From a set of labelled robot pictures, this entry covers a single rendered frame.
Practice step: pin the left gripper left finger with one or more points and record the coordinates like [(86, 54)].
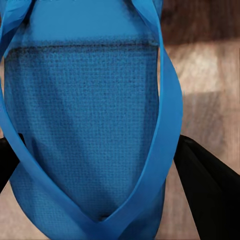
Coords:
[(8, 161)]

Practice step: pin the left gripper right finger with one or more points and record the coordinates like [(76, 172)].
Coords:
[(212, 190)]

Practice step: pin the sandal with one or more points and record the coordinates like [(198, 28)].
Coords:
[(81, 86)]

